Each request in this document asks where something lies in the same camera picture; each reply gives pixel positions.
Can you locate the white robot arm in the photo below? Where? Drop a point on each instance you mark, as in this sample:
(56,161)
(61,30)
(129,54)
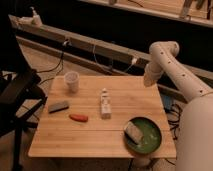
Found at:
(195,140)

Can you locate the translucent plastic cup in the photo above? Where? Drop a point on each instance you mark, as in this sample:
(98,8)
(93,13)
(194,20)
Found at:
(71,79)

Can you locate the red orange carrot toy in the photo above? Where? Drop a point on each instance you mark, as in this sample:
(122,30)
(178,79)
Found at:
(79,118)

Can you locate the grey white sponge block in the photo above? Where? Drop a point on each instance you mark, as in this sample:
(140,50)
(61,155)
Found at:
(133,132)

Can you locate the grey rectangular block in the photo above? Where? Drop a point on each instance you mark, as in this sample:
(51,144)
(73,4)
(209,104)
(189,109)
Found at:
(58,106)

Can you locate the blue box under table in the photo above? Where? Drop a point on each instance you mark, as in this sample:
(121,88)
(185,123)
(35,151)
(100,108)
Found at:
(167,102)

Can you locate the green round plate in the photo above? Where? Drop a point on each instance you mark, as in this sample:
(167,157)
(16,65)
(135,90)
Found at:
(152,136)

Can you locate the black chair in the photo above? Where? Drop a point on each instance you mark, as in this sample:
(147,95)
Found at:
(20,95)

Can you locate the white soap dispenser bottle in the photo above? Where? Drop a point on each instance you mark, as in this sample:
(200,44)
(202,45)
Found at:
(36,17)

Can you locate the long wooden beam rail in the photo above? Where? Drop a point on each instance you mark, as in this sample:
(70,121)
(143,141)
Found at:
(82,43)

